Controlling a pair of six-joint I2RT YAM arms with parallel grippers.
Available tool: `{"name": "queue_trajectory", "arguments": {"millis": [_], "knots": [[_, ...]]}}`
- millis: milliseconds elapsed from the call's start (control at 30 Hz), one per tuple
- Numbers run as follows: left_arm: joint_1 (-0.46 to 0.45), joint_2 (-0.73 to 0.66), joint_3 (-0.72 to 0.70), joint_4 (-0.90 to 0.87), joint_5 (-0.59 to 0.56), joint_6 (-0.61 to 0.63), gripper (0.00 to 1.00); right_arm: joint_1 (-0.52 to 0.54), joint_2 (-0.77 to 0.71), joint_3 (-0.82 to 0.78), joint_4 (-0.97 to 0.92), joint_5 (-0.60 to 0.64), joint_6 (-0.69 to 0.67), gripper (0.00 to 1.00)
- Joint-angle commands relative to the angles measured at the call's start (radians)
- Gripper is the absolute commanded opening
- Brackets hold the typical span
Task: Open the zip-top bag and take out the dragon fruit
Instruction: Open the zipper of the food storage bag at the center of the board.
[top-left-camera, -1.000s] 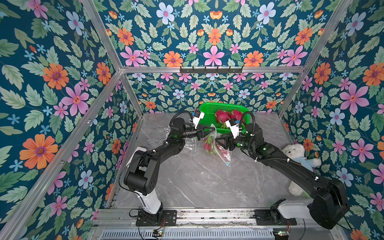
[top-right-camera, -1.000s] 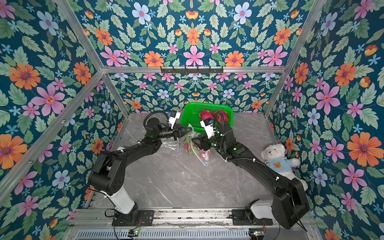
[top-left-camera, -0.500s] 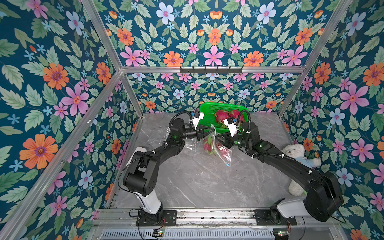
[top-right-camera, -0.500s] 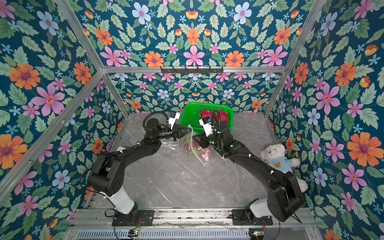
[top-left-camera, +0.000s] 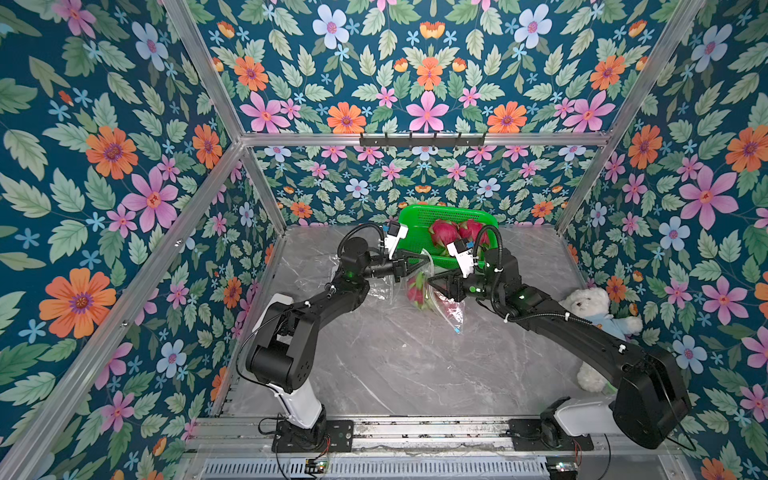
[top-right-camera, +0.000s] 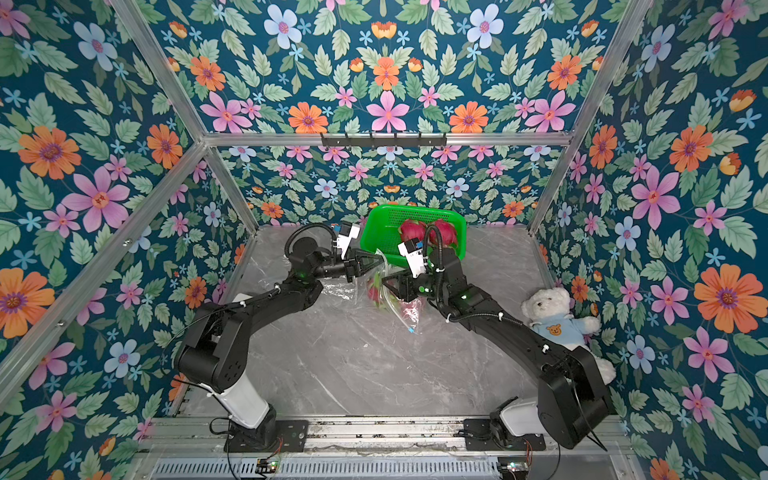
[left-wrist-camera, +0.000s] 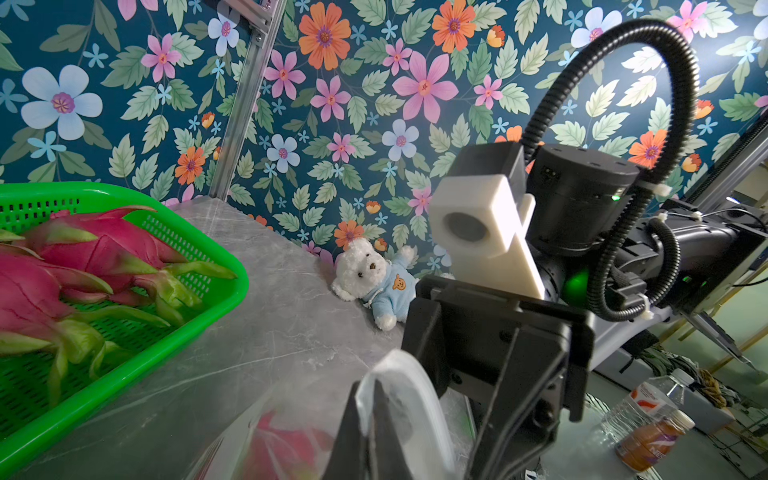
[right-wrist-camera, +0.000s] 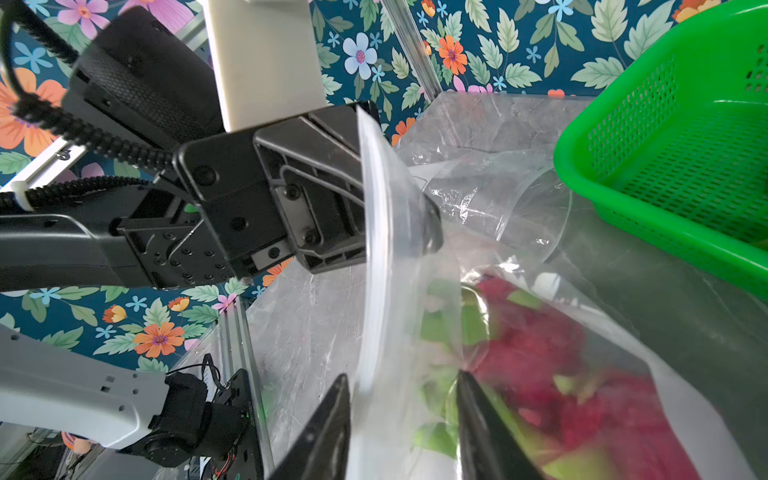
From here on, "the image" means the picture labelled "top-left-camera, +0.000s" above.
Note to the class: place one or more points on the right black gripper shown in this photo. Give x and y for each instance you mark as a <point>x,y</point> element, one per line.
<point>459,282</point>

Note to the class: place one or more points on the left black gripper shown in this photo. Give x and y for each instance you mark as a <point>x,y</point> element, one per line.
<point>395,269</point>

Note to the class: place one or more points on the clear zip-top bag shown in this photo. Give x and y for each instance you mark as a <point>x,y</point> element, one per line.
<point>378,288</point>
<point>449,310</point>

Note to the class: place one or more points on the pink dragon fruit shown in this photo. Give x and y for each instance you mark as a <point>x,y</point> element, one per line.
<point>469,230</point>
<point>419,292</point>
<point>443,233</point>

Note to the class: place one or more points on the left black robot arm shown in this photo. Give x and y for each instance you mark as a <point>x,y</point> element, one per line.
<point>279,354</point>

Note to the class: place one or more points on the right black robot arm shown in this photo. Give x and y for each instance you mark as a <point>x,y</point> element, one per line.
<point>651,399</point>

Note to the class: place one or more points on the green plastic basket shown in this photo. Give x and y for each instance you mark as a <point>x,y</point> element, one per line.
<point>418,219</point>

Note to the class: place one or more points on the white teddy bear blue shirt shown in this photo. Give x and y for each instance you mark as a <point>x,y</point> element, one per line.
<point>593,305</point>

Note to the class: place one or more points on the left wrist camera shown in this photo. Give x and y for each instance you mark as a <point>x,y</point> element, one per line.
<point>394,233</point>

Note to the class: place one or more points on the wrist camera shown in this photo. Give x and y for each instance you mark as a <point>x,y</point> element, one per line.
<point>394,233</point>
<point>463,251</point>

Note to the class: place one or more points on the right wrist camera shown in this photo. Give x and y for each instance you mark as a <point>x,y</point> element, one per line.
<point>463,251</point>

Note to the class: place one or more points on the black hook rail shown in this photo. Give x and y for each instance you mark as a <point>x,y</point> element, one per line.
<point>401,141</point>

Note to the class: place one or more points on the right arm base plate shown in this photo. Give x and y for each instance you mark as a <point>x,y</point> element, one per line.
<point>549,435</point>

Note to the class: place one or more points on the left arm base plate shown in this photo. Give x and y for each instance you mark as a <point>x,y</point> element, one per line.
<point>326,436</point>

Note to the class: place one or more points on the aluminium front rail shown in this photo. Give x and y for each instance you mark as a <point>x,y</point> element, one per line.
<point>421,447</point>

